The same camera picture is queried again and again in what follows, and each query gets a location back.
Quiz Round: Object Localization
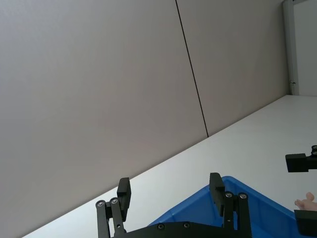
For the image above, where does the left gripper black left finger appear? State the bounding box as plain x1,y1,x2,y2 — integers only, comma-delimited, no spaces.
96,177,132,238

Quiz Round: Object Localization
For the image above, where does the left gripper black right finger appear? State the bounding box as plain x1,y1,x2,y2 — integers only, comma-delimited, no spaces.
209,172,252,238

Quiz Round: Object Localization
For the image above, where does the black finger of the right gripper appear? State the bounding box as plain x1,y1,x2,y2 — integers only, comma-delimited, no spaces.
285,145,317,173
294,209,317,236

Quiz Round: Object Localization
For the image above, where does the small pale pink object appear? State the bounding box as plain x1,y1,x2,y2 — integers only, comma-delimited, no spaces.
294,192,317,212

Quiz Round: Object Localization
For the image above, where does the blue plastic bin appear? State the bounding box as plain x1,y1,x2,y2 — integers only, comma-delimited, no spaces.
148,176,302,238

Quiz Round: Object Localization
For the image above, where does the white door frame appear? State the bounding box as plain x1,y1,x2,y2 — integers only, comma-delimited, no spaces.
283,0,317,97

